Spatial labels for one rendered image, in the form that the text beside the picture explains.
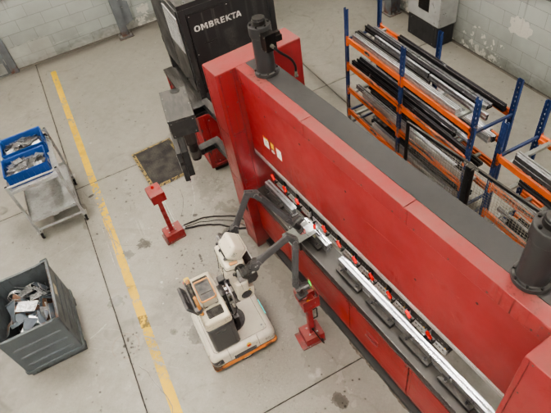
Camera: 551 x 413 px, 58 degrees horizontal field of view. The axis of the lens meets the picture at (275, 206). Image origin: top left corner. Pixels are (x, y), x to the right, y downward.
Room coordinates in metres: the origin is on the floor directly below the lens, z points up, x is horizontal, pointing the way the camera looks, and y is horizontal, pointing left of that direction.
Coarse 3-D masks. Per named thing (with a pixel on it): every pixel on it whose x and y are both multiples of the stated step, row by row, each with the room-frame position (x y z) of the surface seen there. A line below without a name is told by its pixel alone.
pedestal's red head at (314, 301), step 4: (312, 284) 2.41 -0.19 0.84; (312, 288) 2.41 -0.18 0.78; (308, 292) 2.38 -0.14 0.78; (312, 292) 2.39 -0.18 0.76; (316, 292) 2.33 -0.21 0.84; (308, 296) 2.37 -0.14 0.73; (312, 296) 2.35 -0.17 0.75; (304, 300) 2.35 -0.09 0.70; (312, 300) 2.28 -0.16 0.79; (316, 300) 2.29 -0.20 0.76; (300, 304) 2.32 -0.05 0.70; (304, 304) 2.26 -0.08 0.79; (308, 304) 2.27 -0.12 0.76; (312, 304) 2.28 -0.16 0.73; (316, 304) 2.29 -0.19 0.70; (304, 308) 2.26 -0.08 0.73; (308, 308) 2.27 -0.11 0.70; (312, 308) 2.28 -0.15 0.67; (304, 312) 2.26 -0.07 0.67
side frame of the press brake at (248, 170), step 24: (240, 48) 3.96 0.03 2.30; (288, 48) 3.90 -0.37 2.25; (216, 72) 3.66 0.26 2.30; (288, 72) 3.89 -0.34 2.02; (216, 96) 3.68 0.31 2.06; (240, 96) 3.68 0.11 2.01; (240, 120) 3.66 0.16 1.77; (240, 144) 3.64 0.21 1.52; (240, 168) 3.61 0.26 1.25; (264, 168) 3.72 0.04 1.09; (240, 192) 3.70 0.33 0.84; (264, 240) 3.64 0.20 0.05
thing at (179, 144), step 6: (174, 138) 3.81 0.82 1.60; (180, 138) 3.83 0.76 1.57; (174, 144) 3.72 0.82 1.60; (180, 144) 3.74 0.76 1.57; (186, 144) 3.89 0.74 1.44; (180, 150) 3.63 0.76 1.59; (186, 150) 3.64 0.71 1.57; (180, 156) 3.58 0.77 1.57; (186, 156) 3.62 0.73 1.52; (180, 162) 3.58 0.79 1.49; (186, 162) 3.61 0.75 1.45; (186, 168) 3.58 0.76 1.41; (192, 168) 3.62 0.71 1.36; (186, 174) 3.58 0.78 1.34; (192, 174) 3.62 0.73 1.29; (186, 180) 3.58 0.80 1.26
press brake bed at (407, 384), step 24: (264, 216) 3.53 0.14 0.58; (288, 264) 3.25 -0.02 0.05; (312, 264) 2.71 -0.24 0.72; (336, 288) 2.38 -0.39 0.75; (336, 312) 2.42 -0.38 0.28; (360, 312) 2.08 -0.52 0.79; (360, 336) 2.08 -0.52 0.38; (384, 360) 1.80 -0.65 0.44; (408, 384) 1.53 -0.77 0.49; (408, 408) 1.51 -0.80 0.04; (432, 408) 1.30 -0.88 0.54
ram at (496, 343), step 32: (256, 128) 3.57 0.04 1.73; (288, 128) 3.03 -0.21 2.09; (288, 160) 3.10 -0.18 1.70; (320, 160) 2.65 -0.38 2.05; (320, 192) 2.69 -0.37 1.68; (352, 192) 2.32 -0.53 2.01; (352, 224) 2.33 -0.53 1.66; (384, 224) 2.02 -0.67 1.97; (384, 256) 2.00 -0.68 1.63; (416, 256) 1.75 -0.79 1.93; (416, 288) 1.72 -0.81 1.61; (448, 288) 1.50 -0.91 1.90; (448, 320) 1.46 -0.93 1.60; (480, 320) 1.28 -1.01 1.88; (512, 320) 1.13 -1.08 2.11; (480, 352) 1.22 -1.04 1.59; (512, 352) 1.07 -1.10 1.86
